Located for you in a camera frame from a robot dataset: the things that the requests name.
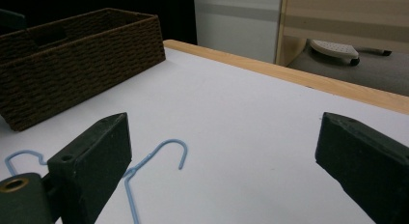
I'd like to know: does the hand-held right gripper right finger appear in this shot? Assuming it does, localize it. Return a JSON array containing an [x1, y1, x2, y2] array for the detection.
[[314, 111, 409, 224]]

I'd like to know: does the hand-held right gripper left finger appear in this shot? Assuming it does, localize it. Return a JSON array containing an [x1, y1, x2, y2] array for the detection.
[[46, 112, 133, 224]]

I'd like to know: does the light blue wire hanger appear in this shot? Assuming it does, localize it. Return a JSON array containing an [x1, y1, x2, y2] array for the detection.
[[4, 138, 189, 224]]

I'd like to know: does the dark brown woven basket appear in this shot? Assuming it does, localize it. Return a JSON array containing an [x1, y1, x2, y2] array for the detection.
[[0, 7, 167, 132]]

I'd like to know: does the white cabinet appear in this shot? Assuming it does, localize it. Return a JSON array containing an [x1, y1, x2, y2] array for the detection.
[[193, 0, 284, 64]]

